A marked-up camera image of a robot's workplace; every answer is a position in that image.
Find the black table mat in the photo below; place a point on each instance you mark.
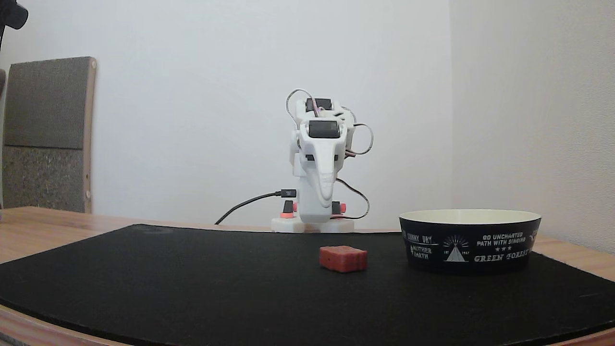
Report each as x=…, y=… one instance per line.
x=192, y=283

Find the grey panel with wooden frame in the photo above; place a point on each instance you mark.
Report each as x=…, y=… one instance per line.
x=45, y=134

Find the dark blue printed bowl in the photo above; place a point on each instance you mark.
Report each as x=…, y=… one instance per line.
x=468, y=247

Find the red toy block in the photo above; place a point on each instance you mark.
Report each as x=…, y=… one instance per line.
x=342, y=258

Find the black orange table clamp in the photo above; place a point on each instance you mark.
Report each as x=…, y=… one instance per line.
x=338, y=208
x=288, y=209

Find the black camera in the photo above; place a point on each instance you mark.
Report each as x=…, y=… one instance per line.
x=12, y=14

